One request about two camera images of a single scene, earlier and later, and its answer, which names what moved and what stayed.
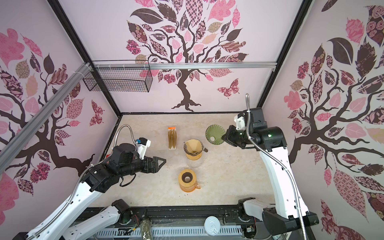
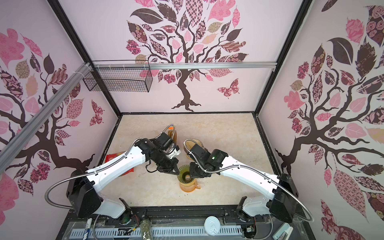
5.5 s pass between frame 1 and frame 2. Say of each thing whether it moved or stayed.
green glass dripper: moved
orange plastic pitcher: stayed
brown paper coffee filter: stayed
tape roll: stayed
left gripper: moved
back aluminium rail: stayed
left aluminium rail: stayed
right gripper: moved
